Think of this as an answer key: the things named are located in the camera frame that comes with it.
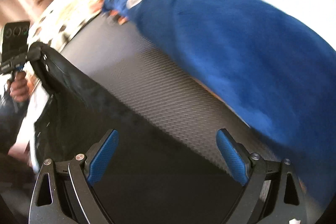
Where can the person's left hand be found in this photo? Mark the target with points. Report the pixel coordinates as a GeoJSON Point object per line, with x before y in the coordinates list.
{"type": "Point", "coordinates": [18, 88]}

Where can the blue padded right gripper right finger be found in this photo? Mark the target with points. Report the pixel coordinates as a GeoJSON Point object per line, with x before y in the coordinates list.
{"type": "Point", "coordinates": [271, 191]}

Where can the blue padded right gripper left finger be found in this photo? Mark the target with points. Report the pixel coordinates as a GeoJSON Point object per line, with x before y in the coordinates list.
{"type": "Point", "coordinates": [64, 191]}

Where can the floral white orange pillow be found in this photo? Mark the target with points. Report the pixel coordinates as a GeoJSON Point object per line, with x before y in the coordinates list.
{"type": "Point", "coordinates": [62, 20]}

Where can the blue fleece blanket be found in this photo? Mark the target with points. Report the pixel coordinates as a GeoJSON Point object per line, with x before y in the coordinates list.
{"type": "Point", "coordinates": [274, 72]}

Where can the finger of the left gripper pair seen afar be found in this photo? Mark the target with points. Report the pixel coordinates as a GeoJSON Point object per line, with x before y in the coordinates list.
{"type": "Point", "coordinates": [32, 54]}

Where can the grey mesh mattress pad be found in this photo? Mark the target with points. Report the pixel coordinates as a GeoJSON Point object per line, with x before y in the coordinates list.
{"type": "Point", "coordinates": [142, 77]}

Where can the black pants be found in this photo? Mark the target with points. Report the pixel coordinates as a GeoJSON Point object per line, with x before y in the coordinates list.
{"type": "Point", "coordinates": [152, 177]}

